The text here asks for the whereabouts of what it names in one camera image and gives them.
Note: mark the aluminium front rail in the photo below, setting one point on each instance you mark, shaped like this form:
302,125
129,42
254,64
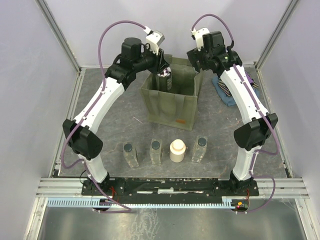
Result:
285,188

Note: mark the right clear square bottle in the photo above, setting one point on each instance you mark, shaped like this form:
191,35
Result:
199,148

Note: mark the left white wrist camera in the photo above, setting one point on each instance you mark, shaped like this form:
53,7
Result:
153,39

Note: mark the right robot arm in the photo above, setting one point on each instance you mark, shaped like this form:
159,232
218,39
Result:
211,53

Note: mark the black white striped cloth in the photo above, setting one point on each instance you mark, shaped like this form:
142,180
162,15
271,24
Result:
226,91

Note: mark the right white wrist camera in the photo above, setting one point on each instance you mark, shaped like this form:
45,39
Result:
198,36

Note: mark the blue slotted cable duct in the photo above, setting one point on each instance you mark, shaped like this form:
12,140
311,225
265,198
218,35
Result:
148,201

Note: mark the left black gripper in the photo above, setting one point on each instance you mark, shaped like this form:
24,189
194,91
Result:
160,63

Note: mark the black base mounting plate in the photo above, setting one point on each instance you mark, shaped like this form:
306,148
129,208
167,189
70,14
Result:
121,187

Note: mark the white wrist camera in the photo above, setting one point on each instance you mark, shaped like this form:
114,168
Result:
153,39
198,36

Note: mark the cream cylindrical jar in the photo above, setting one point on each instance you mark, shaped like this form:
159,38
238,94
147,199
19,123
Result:
177,151

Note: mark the blue folded cloth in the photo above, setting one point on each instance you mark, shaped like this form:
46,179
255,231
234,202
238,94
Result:
229,101

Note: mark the purple folded cloth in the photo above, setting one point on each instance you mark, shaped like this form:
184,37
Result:
251,81

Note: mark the middle clear square bottle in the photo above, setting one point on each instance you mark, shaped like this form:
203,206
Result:
156,151

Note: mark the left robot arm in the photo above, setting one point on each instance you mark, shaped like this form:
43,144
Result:
80,132

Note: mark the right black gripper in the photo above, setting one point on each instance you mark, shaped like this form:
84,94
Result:
194,56

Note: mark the clear square bottle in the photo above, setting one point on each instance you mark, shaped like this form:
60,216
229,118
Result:
156,151
130,154
199,148

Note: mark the left clear square bottle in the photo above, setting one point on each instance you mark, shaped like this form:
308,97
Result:
130,154

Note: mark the green canvas bag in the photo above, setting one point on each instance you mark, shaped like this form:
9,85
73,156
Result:
178,107

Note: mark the chrome dome clear bottle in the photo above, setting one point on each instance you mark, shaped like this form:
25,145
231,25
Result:
164,80

